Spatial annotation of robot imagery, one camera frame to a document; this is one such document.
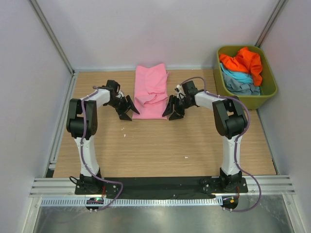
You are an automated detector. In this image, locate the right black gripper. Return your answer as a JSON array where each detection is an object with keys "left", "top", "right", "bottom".
[{"left": 162, "top": 95, "right": 193, "bottom": 121}]

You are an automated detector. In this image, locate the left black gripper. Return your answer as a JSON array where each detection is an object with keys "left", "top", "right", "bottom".
[{"left": 106, "top": 96, "right": 139, "bottom": 121}]

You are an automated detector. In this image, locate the pink t shirt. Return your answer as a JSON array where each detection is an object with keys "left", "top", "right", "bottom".
[{"left": 132, "top": 63, "right": 169, "bottom": 120}]

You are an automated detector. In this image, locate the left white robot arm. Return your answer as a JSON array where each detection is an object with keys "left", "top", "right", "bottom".
[{"left": 66, "top": 80, "right": 140, "bottom": 194}]

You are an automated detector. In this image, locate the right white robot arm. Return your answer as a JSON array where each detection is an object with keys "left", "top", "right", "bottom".
[{"left": 162, "top": 81, "right": 248, "bottom": 192}]

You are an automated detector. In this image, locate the grey blue t shirt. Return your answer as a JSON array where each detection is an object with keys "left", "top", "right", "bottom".
[{"left": 223, "top": 73, "right": 260, "bottom": 96}]

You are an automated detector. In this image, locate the light blue t shirt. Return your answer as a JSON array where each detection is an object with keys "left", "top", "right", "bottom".
[{"left": 221, "top": 67, "right": 253, "bottom": 84}]

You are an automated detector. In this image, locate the orange t shirt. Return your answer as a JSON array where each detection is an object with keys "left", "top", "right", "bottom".
[{"left": 219, "top": 47, "right": 263, "bottom": 86}]

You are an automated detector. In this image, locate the olive green plastic bin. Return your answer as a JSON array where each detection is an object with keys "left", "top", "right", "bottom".
[{"left": 214, "top": 46, "right": 277, "bottom": 110}]

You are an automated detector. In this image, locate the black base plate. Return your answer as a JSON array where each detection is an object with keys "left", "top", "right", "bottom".
[{"left": 69, "top": 176, "right": 248, "bottom": 200}]

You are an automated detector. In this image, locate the slotted cable duct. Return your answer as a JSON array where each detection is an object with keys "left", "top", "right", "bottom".
[{"left": 41, "top": 197, "right": 223, "bottom": 207}]

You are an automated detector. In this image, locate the left aluminium corner post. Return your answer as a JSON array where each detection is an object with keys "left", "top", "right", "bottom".
[{"left": 28, "top": 0, "right": 75, "bottom": 75}]

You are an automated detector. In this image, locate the aluminium corner post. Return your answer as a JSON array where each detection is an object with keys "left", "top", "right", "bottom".
[
  {"left": 28, "top": 0, "right": 75, "bottom": 75},
  {"left": 255, "top": 0, "right": 288, "bottom": 48}
]

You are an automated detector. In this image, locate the aluminium front rail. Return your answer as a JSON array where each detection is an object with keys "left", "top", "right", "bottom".
[{"left": 30, "top": 175, "right": 295, "bottom": 200}]

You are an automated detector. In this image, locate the right aluminium corner post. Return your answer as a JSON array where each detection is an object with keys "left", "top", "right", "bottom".
[{"left": 255, "top": 0, "right": 288, "bottom": 48}]

